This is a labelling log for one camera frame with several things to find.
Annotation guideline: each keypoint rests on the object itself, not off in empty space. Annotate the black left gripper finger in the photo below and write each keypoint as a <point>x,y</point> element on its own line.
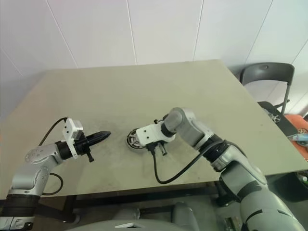
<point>101,134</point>
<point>99,140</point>

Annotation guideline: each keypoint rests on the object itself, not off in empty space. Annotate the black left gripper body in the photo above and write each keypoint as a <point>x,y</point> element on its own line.
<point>81,145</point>

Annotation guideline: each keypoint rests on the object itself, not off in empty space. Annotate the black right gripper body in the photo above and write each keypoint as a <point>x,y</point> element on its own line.
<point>156,145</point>

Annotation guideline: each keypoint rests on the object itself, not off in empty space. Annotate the silver motor base copper windings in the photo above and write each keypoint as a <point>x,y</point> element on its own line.
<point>136,149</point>

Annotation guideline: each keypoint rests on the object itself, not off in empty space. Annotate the silver motor cover circuit board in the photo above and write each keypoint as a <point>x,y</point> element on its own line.
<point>132,140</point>

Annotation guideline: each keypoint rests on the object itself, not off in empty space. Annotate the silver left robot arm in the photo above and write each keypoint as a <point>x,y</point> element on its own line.
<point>36,156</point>

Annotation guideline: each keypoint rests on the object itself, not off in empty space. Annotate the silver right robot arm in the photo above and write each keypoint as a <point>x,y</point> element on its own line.
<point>187,125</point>

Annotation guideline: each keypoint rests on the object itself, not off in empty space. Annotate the gray rounded robot shell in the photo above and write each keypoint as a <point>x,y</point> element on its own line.
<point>184,216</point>

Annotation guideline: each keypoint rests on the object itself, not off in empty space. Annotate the black folding chair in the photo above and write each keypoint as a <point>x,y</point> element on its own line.
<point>264,72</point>

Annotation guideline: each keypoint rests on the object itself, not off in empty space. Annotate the orange cloth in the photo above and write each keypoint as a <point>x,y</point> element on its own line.
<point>297,122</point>

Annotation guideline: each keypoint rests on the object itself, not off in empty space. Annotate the blue white hand tool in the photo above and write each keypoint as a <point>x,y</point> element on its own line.
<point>299,139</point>

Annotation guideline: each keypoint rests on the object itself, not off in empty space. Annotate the round silver yellow part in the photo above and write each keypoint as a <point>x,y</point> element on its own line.
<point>303,176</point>

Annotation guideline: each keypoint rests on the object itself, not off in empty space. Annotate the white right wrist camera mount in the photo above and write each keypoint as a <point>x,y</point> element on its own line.
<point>149,133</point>

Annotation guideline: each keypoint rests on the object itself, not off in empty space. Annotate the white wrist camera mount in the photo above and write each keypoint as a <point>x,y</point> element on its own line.
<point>69,130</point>
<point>149,133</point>

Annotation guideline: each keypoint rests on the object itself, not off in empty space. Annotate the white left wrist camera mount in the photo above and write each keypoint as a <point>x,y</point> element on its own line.
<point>69,130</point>

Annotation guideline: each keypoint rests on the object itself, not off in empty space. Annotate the black table frame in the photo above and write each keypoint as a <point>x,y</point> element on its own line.
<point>120,201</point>

